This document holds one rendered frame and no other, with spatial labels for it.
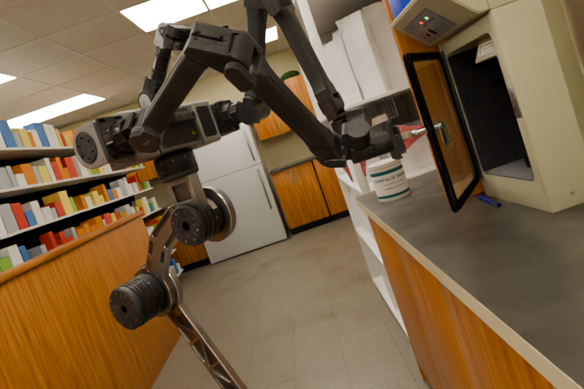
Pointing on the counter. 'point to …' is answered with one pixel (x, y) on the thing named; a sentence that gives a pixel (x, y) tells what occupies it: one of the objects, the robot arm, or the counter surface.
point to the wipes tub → (388, 180)
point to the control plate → (428, 25)
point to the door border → (430, 126)
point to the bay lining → (487, 109)
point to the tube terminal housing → (529, 71)
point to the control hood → (447, 3)
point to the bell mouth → (486, 51)
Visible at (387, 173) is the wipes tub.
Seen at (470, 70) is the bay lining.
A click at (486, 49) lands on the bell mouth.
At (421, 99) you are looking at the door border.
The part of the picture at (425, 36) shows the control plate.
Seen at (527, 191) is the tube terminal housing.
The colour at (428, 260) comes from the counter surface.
